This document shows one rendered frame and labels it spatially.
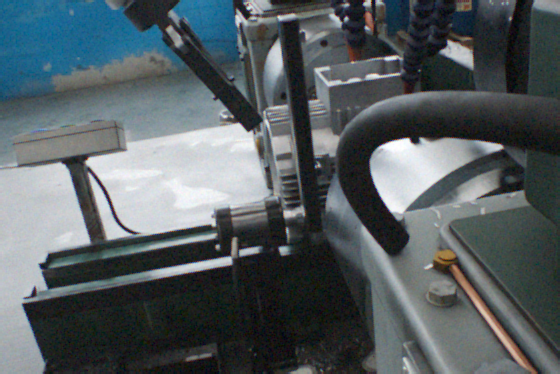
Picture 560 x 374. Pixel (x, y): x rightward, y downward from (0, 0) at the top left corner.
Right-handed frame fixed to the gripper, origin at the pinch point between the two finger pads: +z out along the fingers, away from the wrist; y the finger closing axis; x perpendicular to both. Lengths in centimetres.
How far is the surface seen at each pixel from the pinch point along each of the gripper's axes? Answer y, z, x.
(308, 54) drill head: 15.1, 4.2, -12.6
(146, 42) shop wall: 545, 33, 95
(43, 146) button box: 13.2, -12.1, 30.4
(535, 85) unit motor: -66, -12, -16
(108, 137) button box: 13.0, -6.5, 21.4
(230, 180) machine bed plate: 46, 24, 18
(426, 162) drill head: -40.5, 2.3, -13.5
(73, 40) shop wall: 543, -14, 148
